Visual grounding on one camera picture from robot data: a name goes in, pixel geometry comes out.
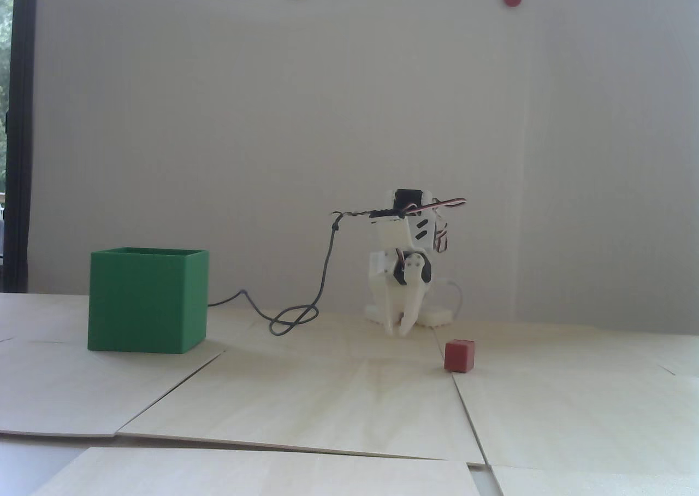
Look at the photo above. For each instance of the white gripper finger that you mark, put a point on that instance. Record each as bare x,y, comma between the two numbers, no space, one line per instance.
390,307
416,299

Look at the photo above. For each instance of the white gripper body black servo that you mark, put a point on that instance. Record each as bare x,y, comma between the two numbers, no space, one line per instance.
391,290

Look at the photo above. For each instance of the red block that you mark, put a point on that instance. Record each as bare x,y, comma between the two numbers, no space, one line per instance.
458,356

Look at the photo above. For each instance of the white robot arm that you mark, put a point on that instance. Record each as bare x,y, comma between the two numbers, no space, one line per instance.
423,228

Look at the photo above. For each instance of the green box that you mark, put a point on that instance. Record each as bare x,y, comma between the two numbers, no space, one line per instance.
142,305

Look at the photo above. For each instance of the light plywood sheet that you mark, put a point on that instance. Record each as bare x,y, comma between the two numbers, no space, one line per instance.
590,414
546,343
43,316
327,337
65,392
306,403
246,474

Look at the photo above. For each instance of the white backdrop board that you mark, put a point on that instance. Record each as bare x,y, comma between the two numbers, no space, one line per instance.
600,135

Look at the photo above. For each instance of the wrist camera on white mount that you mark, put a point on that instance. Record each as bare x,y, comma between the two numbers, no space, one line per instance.
393,234

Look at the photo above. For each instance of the dark window frame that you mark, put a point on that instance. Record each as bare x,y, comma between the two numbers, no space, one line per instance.
22,135

